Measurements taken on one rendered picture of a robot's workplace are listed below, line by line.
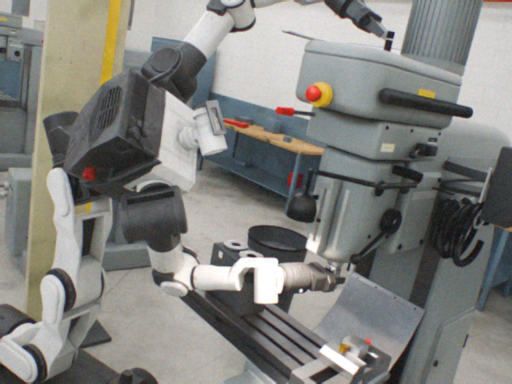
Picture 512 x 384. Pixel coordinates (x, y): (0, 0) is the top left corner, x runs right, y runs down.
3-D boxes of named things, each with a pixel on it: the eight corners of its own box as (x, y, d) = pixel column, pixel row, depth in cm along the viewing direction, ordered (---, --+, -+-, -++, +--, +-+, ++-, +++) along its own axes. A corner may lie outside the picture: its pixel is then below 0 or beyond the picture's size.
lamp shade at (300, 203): (284, 218, 113) (290, 194, 112) (287, 210, 120) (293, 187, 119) (313, 225, 112) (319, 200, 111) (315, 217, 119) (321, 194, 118)
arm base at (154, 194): (129, 256, 113) (121, 230, 104) (123, 214, 121) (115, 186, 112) (190, 244, 117) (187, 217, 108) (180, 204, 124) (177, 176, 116)
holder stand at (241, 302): (237, 317, 161) (247, 265, 156) (205, 287, 178) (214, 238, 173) (264, 311, 168) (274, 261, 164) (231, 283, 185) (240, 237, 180)
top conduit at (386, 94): (389, 104, 103) (393, 89, 102) (374, 101, 106) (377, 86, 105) (471, 119, 133) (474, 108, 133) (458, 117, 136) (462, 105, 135)
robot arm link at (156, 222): (138, 258, 116) (130, 230, 105) (133, 227, 121) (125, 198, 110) (183, 249, 119) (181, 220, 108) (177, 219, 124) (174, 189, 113)
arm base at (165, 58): (132, 80, 124) (170, 87, 121) (150, 40, 128) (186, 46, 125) (154, 106, 138) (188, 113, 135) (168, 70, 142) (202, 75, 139)
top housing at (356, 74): (363, 118, 105) (380, 46, 101) (283, 98, 123) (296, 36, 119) (454, 130, 136) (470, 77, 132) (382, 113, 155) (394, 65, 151)
